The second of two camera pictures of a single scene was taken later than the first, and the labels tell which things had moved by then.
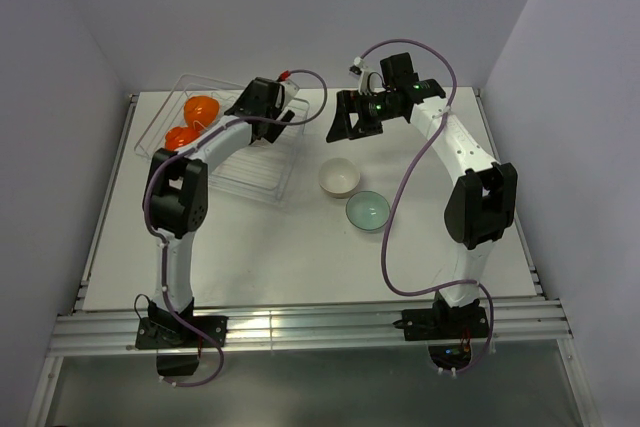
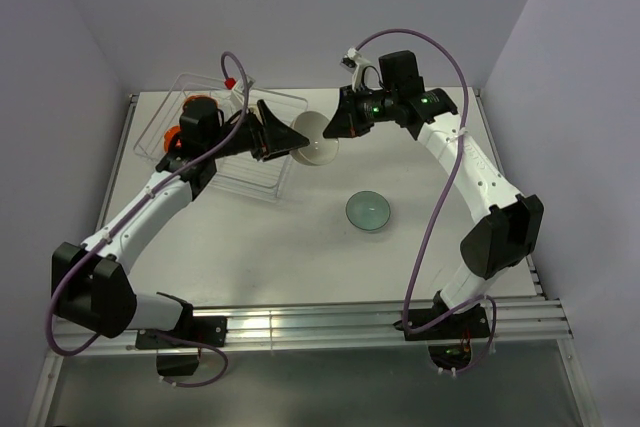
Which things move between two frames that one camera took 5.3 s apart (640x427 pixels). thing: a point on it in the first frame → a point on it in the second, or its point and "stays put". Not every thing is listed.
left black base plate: x=170 y=333 stays put
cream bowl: x=338 y=177 → x=311 y=126
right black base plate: x=444 y=323 stays put
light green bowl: x=368 y=210 stays put
